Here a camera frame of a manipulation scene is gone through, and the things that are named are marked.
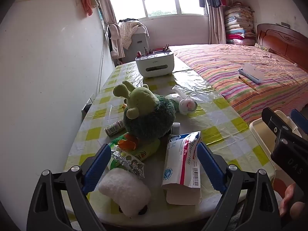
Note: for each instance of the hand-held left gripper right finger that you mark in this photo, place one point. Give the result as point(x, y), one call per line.
point(209, 166)

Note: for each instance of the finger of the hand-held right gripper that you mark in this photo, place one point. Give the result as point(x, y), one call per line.
point(273, 120)
point(299, 122)

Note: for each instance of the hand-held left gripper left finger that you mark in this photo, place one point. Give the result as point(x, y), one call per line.
point(97, 167)

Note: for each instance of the beige plastic bin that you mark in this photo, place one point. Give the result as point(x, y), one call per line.
point(262, 134)

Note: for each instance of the white red medicine packet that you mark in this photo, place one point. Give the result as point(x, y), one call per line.
point(179, 163)

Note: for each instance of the white fluffy plush toy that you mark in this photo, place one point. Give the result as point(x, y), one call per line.
point(122, 187)

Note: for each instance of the cartoon print snack wrapper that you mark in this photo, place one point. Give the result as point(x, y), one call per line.
point(131, 164)

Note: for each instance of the orange wrapper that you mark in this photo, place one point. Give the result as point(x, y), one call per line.
point(127, 143)

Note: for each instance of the white cardboard box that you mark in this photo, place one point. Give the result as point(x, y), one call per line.
point(182, 197)

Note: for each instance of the white bottle with barcode label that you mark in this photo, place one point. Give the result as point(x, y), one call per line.
point(114, 128)

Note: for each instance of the dark bottle with white cap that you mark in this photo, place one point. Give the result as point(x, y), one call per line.
point(176, 127)

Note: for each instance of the green plastic bag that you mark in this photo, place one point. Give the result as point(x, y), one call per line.
point(146, 150)

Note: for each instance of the white pink soft toy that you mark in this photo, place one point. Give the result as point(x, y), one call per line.
point(189, 106)

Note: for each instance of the green plush toy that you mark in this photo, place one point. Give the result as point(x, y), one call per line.
point(146, 115)

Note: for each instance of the white lace cloth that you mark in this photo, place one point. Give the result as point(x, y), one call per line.
point(176, 93)

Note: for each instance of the person's right hand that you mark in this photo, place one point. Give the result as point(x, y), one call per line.
point(287, 197)

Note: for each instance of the yellow pencil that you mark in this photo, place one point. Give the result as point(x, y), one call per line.
point(247, 84)

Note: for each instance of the yellow checkered tablecloth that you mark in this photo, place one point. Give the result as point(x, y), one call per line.
point(207, 115)

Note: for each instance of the blue pencil case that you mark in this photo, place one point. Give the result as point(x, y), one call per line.
point(251, 73)

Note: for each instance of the floral pillow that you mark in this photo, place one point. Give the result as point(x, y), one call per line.
point(263, 47)

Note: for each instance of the striped bed sheet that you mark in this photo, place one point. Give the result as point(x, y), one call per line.
point(228, 60)

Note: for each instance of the wooden headboard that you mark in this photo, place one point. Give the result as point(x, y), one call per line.
point(279, 41)

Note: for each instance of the grey object on headboard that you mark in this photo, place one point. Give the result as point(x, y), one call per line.
point(284, 25)

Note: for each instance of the stack of folded quilts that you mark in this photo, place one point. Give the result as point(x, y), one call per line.
point(239, 21)

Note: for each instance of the beige curtain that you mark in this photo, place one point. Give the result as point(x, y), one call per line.
point(105, 2)
point(215, 24)

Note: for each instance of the white desk organizer box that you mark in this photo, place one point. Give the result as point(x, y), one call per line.
point(154, 65)

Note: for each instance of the pens in organizer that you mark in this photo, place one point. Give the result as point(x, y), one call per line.
point(149, 51)

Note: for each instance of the pink hanging garment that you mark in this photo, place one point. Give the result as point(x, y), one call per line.
point(115, 41)

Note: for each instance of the white cabinet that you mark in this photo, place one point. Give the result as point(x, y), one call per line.
point(138, 43)

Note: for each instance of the pile of clothes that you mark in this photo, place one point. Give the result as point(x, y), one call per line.
point(130, 31)

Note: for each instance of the window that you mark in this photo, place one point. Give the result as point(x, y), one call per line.
point(156, 2)

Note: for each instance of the orange cloth on hook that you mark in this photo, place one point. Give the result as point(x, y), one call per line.
point(86, 0)

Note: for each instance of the wall socket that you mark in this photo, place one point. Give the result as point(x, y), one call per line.
point(87, 105)

